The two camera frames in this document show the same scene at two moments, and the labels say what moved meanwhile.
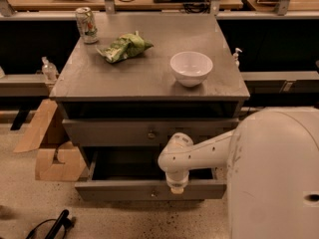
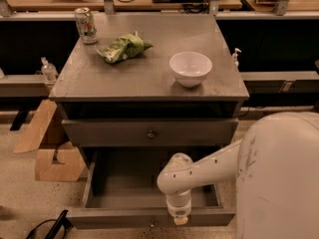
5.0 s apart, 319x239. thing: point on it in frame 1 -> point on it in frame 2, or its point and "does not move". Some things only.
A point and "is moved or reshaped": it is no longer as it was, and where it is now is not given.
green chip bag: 124,47 does not move
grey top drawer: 143,131 does not move
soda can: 87,25 does not move
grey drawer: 138,176 is moved or reshaped
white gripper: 176,183 -> 179,211
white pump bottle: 235,57 does not move
